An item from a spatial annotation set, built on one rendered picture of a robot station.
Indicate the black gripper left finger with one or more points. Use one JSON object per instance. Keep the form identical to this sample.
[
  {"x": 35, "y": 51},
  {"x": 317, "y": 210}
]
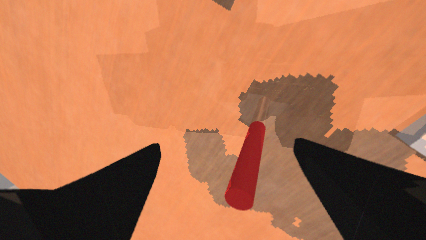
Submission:
[{"x": 104, "y": 205}]

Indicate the red peg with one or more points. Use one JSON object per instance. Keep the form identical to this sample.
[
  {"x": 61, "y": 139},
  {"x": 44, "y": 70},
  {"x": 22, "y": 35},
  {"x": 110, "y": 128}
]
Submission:
[{"x": 241, "y": 189}]

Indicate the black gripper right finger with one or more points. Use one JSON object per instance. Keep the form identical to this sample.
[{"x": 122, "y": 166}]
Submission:
[{"x": 365, "y": 200}]

